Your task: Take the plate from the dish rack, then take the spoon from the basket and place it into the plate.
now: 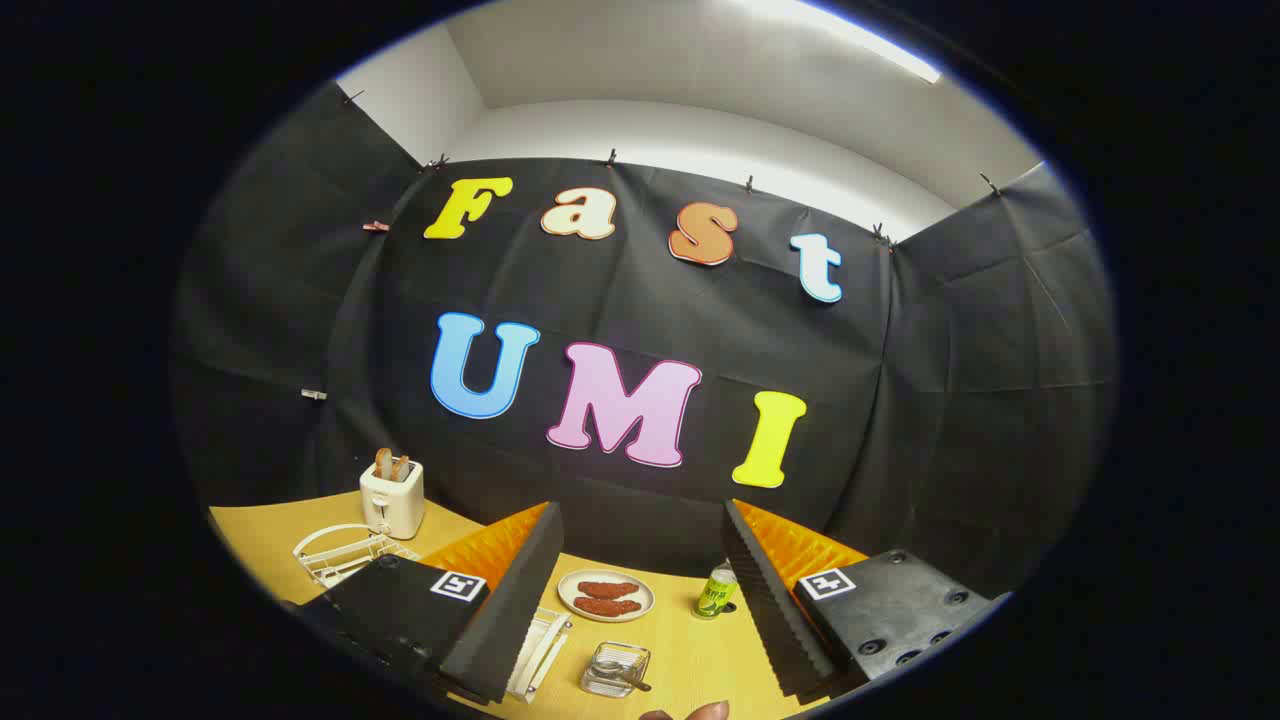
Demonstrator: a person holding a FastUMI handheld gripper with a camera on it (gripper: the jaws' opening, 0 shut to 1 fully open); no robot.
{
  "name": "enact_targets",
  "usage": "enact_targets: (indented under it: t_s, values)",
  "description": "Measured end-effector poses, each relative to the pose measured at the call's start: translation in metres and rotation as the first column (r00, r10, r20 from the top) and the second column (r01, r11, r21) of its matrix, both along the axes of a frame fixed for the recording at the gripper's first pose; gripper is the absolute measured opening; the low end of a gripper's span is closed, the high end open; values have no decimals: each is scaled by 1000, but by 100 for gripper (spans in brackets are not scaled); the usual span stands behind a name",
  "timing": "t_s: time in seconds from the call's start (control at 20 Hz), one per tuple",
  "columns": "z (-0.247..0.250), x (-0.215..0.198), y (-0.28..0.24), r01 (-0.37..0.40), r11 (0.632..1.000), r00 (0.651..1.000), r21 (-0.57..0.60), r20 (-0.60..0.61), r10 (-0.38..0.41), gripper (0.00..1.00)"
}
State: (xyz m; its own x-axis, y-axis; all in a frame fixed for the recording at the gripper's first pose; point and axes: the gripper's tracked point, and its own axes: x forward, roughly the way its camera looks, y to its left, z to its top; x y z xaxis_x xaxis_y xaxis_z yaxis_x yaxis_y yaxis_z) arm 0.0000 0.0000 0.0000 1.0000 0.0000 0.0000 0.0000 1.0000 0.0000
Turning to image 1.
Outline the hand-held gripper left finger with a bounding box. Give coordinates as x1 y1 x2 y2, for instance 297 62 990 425
283 501 566 706

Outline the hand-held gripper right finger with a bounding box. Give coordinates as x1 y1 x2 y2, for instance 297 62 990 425
722 498 1013 701

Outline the white wire dish rack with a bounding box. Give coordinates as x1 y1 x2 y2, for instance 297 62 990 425
293 523 573 701

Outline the metal spoon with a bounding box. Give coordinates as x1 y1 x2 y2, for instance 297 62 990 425
597 660 653 693

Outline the metal wire basket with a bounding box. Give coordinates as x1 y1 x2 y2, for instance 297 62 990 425
581 641 652 698

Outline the white plate with meat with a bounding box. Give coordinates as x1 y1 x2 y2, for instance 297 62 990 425
557 569 656 624

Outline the green tea bottle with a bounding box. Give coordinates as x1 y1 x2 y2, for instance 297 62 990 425
695 562 739 620

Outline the white toaster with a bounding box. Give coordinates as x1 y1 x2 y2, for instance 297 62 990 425
360 460 425 541

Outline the black backdrop cloth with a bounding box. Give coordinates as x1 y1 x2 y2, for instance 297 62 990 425
170 82 1119 601

